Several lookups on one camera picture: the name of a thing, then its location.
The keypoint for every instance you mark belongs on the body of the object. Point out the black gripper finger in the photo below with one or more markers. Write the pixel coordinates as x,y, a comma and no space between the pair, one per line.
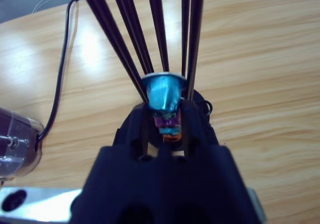
200,131
130,134

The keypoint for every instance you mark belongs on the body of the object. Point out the white capsule coffee machine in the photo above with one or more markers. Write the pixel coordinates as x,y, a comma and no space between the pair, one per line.
17,144

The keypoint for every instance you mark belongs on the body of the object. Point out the black capsule holder with rods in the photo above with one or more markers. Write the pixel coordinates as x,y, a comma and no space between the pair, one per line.
157,22

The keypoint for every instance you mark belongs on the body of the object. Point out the light blue coffee capsule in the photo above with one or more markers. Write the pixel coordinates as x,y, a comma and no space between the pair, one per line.
163,91
170,130

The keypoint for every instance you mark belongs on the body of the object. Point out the purple coffee capsule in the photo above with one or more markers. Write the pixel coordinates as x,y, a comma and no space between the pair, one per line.
166,121

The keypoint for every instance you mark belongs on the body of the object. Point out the orange coffee capsule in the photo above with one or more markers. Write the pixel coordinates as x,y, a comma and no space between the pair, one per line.
171,137

